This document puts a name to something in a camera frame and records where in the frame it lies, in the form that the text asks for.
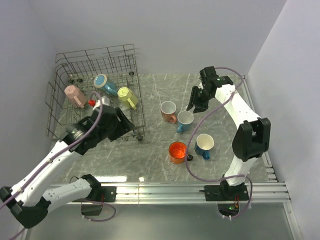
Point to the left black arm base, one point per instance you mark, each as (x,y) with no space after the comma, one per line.
(107,194)

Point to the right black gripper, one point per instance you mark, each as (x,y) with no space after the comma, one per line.
(199,106)

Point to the salmon pink mug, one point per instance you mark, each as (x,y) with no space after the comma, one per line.
(168,111)

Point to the light pink mug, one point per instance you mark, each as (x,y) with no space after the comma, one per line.
(76,96)

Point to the orange enamel mug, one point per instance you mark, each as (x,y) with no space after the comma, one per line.
(177,153)

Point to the light blue yellow-inside mug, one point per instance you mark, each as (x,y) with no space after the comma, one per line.
(104,83)

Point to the pale yellow mug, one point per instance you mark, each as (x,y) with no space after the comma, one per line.
(127,98)

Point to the aluminium mounting rail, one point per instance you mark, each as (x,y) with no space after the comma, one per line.
(152,193)

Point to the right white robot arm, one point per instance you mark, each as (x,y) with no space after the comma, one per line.
(252,137)

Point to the blue patterned mug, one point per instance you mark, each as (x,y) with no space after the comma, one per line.
(185,120)

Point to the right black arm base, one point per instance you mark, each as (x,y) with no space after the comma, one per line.
(218,193)

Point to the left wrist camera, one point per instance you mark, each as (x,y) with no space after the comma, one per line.
(95,104)

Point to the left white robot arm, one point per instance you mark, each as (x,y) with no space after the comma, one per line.
(31,199)

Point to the grey wire dish rack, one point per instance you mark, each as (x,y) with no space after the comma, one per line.
(111,71)

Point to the dark blue white-inside mug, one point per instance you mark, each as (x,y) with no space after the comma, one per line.
(203,145)

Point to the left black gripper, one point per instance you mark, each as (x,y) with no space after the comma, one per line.
(125,126)

